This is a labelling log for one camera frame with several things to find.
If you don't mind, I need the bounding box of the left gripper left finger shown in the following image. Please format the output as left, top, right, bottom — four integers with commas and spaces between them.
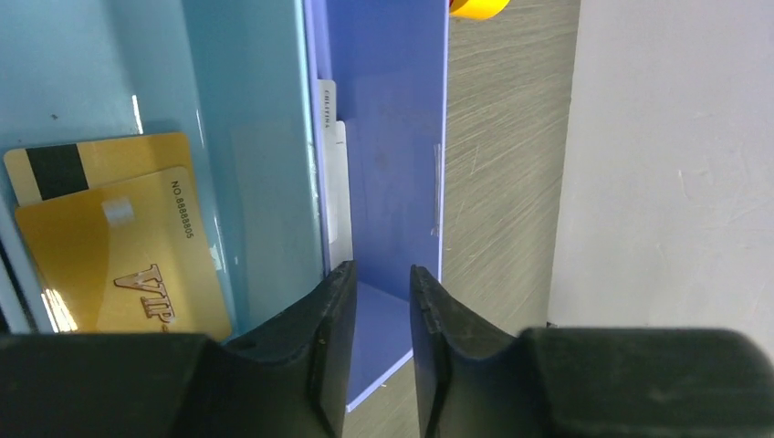
224, 260, 357, 437

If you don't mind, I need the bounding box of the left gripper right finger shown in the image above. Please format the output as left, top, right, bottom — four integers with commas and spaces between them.
410, 266, 523, 437

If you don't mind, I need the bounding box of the white VIP card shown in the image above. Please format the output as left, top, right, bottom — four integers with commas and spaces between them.
318, 79, 353, 268

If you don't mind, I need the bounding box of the orange card in bin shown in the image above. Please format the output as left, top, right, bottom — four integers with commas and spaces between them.
16, 167, 233, 340

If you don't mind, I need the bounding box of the light blue middle bin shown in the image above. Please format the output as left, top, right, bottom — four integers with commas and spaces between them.
1, 1, 324, 335

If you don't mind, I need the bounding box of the purple right bin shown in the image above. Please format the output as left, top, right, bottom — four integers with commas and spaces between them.
305, 1, 449, 412

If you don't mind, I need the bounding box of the blue yellow toy block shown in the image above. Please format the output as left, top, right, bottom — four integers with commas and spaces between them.
449, 0, 510, 21

